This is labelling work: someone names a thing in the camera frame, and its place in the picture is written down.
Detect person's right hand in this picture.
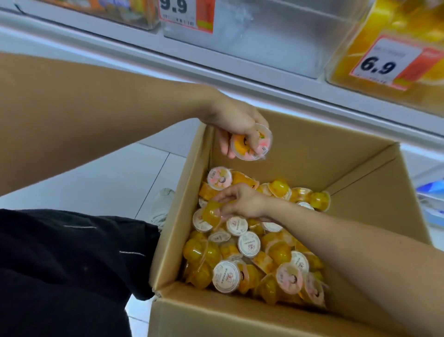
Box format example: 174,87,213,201
212,183,275,223

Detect person's left hand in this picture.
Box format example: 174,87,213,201
199,92,270,160

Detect yellow jelly cup pink lid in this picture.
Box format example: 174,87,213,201
230,123,273,162
202,200,225,228

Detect pile of yellow jelly cups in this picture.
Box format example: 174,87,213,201
182,166,332,310

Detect brown cardboard box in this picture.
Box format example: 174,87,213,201
148,107,432,337

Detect person's left forearm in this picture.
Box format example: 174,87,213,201
0,52,222,197

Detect person's right forearm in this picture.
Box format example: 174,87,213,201
267,200,444,337

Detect person's white shoe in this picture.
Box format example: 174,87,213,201
151,188,176,230

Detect person's black trousers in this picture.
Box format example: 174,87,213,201
0,208,161,337

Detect orange white price tag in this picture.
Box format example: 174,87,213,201
349,34,444,92
158,0,216,34

